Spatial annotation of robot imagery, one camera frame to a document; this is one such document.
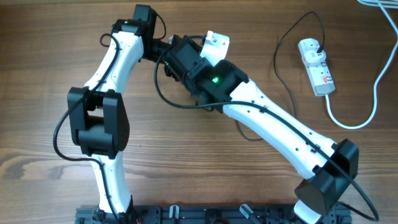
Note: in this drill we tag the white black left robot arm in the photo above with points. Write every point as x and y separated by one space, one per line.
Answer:
98 120

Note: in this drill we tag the white charger plug adapter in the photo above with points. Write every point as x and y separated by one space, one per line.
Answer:
312 58

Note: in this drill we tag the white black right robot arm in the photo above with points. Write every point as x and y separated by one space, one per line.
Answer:
327 167

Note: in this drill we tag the white power strip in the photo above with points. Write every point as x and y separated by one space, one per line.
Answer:
319 75

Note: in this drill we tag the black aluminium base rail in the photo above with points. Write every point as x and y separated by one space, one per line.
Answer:
275 213

